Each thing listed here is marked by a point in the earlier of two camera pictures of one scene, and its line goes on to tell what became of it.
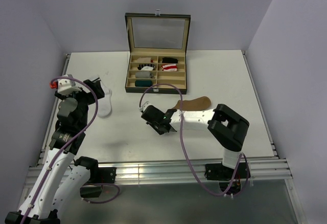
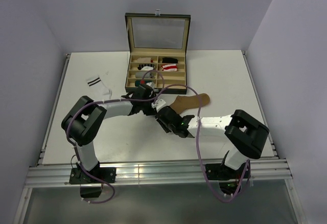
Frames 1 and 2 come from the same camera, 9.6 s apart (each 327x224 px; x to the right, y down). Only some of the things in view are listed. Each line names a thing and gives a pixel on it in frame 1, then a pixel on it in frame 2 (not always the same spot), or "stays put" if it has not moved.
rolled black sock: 169,60 stays put
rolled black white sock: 146,67 stays put
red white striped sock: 169,67 stays put
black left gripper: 90,95 to 150,112
